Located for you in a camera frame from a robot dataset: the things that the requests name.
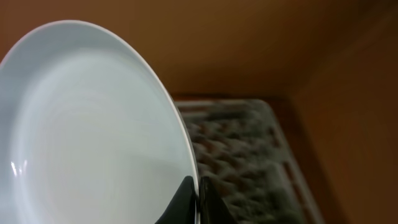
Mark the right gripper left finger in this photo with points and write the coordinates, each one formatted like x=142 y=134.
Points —
x=182 y=207

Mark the grey dishwasher rack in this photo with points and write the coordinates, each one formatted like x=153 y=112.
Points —
x=240 y=146

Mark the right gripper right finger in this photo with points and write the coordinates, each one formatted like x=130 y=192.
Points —
x=213 y=210

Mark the light blue plate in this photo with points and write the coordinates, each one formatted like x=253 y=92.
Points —
x=89 y=134

